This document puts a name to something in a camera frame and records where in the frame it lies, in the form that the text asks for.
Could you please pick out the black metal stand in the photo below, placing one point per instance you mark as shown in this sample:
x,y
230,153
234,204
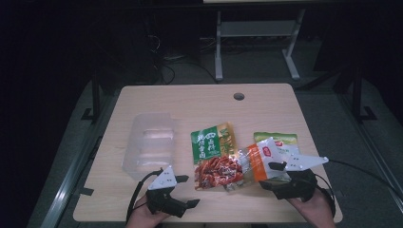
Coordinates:
x,y
95,95
358,95

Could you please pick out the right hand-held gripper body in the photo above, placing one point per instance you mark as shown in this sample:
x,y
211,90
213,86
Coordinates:
x,y
301,186

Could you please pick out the light green packet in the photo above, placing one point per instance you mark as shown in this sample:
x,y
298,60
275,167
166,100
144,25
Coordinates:
x,y
285,141

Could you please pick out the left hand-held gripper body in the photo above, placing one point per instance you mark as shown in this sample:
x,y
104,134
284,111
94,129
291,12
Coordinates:
x,y
163,182

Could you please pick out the grey metal rail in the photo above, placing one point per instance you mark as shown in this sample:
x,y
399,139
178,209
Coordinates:
x,y
68,183
377,148

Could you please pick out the person's left hand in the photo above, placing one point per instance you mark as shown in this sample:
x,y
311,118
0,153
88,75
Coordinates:
x,y
142,218

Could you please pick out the clear plastic container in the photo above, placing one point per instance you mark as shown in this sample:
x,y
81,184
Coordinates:
x,y
152,142

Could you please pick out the green seasoning packet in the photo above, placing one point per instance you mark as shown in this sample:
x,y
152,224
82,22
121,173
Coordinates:
x,y
212,152

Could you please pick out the white metal desk frame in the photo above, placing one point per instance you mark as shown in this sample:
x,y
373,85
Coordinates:
x,y
256,28

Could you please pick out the orange and white clear packet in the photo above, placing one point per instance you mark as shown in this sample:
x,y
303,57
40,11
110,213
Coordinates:
x,y
259,161

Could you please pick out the person's right hand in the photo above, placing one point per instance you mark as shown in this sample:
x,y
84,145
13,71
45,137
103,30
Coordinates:
x,y
316,212

